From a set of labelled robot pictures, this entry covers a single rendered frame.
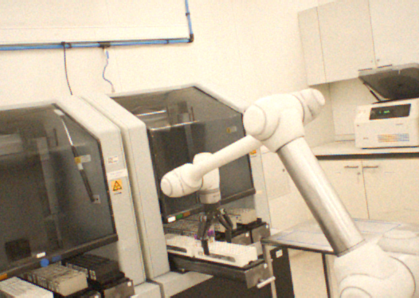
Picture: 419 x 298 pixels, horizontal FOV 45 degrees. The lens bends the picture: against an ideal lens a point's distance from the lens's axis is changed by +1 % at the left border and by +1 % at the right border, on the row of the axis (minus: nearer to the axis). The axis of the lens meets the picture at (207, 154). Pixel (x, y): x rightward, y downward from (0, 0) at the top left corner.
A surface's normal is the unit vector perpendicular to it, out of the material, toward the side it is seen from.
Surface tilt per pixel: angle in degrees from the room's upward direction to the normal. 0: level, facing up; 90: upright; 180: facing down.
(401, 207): 90
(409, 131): 90
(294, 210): 90
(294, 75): 90
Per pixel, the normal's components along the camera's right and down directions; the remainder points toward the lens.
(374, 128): -0.77, 0.18
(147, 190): 0.65, -0.03
